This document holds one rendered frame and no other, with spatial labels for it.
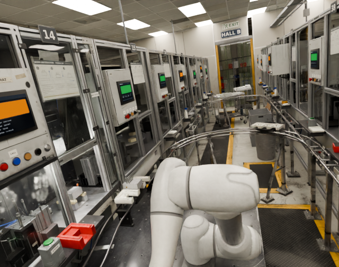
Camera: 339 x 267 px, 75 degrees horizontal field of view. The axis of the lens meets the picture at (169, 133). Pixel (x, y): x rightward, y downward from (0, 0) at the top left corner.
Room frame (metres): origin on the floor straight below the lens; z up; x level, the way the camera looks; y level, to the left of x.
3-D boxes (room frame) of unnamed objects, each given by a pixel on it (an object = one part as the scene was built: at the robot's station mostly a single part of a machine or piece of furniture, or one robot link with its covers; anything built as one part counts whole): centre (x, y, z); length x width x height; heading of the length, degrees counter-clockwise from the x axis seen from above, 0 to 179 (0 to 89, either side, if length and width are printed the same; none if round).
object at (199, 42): (9.78, -0.51, 1.65); 3.78 x 0.08 x 3.30; 71
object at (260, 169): (3.07, -1.30, 0.01); 1.00 x 0.55 x 0.01; 161
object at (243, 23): (8.96, -2.89, 2.96); 1.23 x 0.08 x 0.68; 71
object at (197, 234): (1.00, -0.06, 0.85); 0.18 x 0.16 x 0.22; 72
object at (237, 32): (8.91, -2.87, 2.82); 0.75 x 0.04 x 0.25; 71
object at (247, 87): (7.54, -2.68, 0.48); 0.84 x 0.58 x 0.97; 169
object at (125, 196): (1.62, 0.35, 0.84); 0.36 x 0.14 x 0.10; 161
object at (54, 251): (0.90, 0.64, 0.97); 0.08 x 0.08 x 0.12; 71
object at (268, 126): (2.74, -1.25, 0.84); 0.37 x 0.14 x 0.10; 39
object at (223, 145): (5.65, -1.38, 0.01); 5.85 x 0.59 x 0.01; 161
